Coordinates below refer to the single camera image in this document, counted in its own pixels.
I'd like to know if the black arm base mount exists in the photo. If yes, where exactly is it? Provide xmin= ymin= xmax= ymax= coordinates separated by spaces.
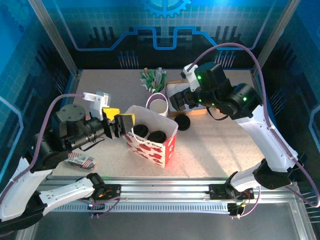
xmin=209 ymin=183 xmax=255 ymax=201
xmin=76 ymin=183 xmax=122 ymax=201

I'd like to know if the pink holder cup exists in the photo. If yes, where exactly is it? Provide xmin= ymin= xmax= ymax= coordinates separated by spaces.
xmin=145 ymin=86 xmax=166 ymax=98

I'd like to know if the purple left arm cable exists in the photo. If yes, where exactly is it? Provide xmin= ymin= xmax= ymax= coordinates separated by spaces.
xmin=0 ymin=93 xmax=122 ymax=218

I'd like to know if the aluminium frame post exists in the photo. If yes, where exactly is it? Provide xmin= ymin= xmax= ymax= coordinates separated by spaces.
xmin=251 ymin=0 xmax=294 ymax=74
xmin=27 ymin=0 xmax=82 ymax=77

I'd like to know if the stack of black cup lids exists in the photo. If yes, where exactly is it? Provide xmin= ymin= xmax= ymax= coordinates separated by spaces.
xmin=174 ymin=114 xmax=192 ymax=133

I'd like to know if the aluminium mounting rail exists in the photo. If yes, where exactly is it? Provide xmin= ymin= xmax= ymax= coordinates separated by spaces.
xmin=31 ymin=176 xmax=300 ymax=205

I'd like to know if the stack of white paper cups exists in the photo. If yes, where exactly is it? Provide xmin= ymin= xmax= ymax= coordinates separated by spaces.
xmin=149 ymin=99 xmax=169 ymax=117

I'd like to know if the brown cardboard tray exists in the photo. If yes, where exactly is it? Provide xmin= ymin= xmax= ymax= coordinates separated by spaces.
xmin=165 ymin=79 xmax=209 ymax=117

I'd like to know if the white paper coffee cup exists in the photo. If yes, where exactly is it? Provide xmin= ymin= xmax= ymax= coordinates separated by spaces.
xmin=147 ymin=130 xmax=167 ymax=145
xmin=133 ymin=124 xmax=150 ymax=139

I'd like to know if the white red printed gift bag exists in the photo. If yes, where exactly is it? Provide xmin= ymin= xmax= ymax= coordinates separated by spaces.
xmin=124 ymin=91 xmax=180 ymax=169

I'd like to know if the striped printed snack packet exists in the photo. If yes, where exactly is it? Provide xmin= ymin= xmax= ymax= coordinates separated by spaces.
xmin=65 ymin=153 xmax=97 ymax=169

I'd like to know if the grey slotted cable duct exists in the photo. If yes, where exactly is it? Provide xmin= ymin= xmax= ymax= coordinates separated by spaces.
xmin=39 ymin=202 xmax=231 ymax=214

